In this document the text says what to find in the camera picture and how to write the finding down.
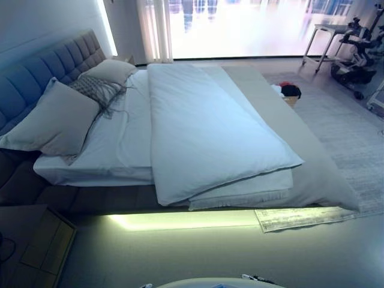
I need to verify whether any white duvet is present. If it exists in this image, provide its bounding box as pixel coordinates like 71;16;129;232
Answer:
146;62;305;207

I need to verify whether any beige bed throw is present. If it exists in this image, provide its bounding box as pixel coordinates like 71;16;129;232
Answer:
220;65;361;212

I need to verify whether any cardboard box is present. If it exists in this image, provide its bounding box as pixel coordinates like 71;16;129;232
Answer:
283;95;301;109

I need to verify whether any small beige pillow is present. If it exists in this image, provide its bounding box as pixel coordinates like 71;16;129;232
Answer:
80;59;138;86

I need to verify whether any black garment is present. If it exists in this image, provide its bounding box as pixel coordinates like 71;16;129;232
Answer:
281;85;302;99

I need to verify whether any grey knit fringed cushion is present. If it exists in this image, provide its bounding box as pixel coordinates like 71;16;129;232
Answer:
68;74;136;124

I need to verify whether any cream vertical curtain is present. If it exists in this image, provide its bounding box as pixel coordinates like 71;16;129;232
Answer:
139;0;173;61

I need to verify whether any large bright window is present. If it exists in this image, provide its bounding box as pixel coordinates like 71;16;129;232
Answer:
167;0;384;59

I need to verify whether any robot white torso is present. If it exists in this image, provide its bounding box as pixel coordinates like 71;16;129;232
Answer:
143;272;289;288

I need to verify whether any large beige pillow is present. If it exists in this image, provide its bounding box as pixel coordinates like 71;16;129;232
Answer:
0;77;101;166

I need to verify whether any grey patterned rug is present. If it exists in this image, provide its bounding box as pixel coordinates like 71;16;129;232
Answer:
254;71;384;233

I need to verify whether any dark wooden nightstand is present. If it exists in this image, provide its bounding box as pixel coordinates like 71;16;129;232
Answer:
0;203;77;278

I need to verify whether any white metal rack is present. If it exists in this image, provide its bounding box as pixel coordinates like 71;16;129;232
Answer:
367;89;384;112

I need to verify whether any white metal frame table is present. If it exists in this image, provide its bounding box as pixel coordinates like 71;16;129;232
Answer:
302;23;355;74

